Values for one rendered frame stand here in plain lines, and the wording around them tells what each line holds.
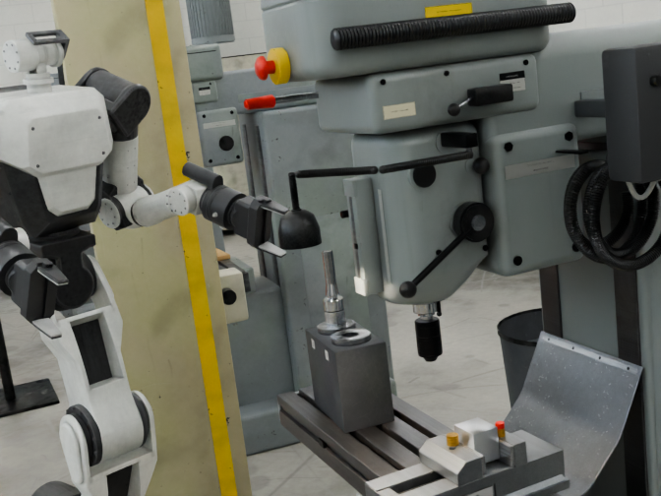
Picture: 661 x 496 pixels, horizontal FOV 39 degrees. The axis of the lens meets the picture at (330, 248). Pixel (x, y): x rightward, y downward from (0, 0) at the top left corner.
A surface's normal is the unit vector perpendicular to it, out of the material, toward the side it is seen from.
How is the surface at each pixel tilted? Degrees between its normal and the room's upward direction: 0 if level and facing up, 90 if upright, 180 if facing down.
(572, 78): 90
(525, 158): 90
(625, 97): 90
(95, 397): 81
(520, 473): 90
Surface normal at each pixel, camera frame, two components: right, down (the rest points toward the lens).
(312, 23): -0.44, 0.23
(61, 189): 0.76, 0.15
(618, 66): -0.91, 0.18
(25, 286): -0.70, 0.12
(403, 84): 0.40, 0.14
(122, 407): 0.57, -0.31
